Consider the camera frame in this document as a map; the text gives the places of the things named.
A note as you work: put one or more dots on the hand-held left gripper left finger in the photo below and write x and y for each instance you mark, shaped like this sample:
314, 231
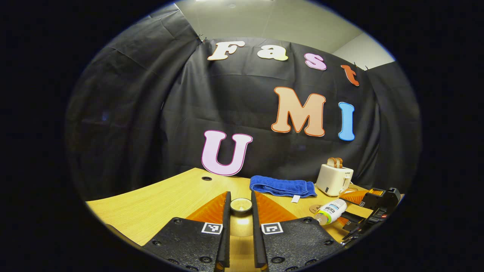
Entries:
227, 241

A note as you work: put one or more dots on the toast slice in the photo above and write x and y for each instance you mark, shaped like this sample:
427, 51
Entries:
332, 163
339, 162

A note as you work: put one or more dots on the cream toaster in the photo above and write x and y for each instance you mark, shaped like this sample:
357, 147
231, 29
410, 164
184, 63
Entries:
332, 179

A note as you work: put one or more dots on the round brown coaster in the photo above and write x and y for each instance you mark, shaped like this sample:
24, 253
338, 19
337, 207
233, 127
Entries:
314, 208

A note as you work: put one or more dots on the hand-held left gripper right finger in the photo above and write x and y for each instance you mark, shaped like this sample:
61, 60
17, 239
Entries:
256, 241

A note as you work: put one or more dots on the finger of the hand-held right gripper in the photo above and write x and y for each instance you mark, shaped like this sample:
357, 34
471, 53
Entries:
349, 221
357, 197

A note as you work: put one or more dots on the black backdrop cloth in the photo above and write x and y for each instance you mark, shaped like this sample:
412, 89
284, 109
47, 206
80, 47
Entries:
132, 113

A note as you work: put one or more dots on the blue towel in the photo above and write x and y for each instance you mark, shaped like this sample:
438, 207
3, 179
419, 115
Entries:
281, 186

